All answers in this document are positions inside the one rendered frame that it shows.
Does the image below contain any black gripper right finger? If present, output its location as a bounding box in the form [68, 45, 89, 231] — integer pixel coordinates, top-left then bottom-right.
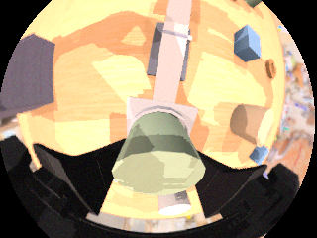
[195, 150, 268, 218]

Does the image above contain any orange ring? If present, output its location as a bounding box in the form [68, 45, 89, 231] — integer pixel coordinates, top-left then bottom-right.
[265, 59, 277, 79]

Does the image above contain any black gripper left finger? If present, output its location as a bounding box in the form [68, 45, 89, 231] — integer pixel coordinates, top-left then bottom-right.
[32, 138, 126, 217]

